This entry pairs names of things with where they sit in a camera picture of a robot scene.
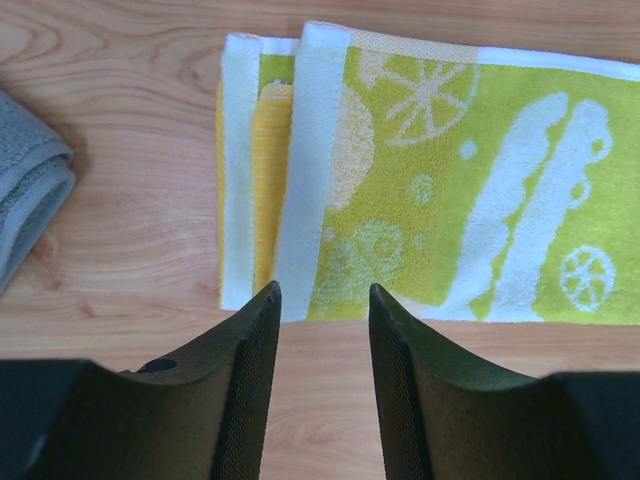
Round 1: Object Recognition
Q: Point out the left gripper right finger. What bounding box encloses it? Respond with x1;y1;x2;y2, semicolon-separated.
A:
369;285;639;479

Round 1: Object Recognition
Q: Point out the grey towel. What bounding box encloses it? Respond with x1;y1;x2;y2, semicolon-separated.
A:
1;93;75;290

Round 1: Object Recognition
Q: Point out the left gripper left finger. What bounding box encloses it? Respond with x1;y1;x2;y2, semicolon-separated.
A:
1;282;281;479

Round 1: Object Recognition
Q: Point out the yellow green patterned towel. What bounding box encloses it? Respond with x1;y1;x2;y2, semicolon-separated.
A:
216;22;639;325

